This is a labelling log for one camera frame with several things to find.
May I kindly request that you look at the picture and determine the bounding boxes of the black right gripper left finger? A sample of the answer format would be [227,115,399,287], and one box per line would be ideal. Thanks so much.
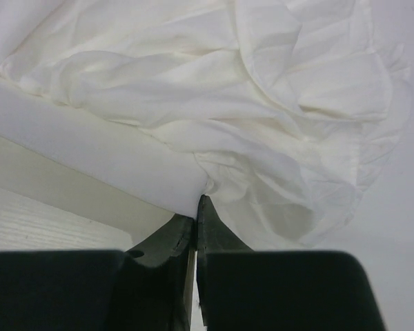
[0,216,193,330]

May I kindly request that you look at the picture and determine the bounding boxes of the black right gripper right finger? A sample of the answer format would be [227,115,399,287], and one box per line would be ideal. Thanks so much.
[197,196,386,330]

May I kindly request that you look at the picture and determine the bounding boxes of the white skirt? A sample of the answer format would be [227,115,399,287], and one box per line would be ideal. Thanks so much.
[0,1,411,249]

